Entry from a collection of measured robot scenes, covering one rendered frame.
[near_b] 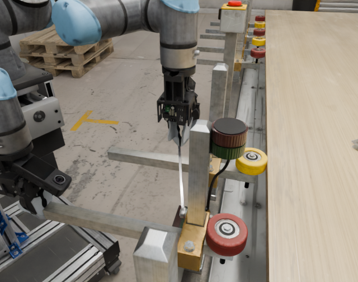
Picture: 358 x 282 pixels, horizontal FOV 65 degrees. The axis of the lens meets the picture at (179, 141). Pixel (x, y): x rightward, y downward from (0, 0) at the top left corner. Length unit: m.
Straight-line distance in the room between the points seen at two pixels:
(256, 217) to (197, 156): 0.54
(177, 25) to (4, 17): 0.55
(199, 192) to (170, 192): 1.39
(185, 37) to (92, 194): 1.59
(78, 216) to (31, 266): 0.83
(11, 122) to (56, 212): 0.23
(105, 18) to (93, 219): 0.41
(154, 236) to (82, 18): 0.36
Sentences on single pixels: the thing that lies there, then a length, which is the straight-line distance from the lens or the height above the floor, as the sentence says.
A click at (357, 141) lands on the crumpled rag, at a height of 0.91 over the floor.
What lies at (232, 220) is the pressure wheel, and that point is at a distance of 0.59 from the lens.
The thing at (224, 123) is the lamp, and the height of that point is 1.11.
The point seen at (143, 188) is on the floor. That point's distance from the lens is 1.98.
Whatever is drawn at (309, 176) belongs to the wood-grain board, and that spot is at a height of 0.90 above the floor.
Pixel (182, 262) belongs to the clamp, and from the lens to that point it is 0.61.
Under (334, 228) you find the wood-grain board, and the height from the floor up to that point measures 0.90.
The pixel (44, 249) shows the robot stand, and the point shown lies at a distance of 1.53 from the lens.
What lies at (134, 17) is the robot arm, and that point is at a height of 1.25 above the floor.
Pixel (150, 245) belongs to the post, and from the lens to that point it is 0.28.
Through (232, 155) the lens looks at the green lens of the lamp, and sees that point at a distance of 0.47.
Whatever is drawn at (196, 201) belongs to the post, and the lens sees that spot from 0.57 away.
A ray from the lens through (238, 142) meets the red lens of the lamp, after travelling 0.46.
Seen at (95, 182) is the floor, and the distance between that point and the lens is 2.09.
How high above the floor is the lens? 1.35
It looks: 34 degrees down
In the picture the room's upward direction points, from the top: straight up
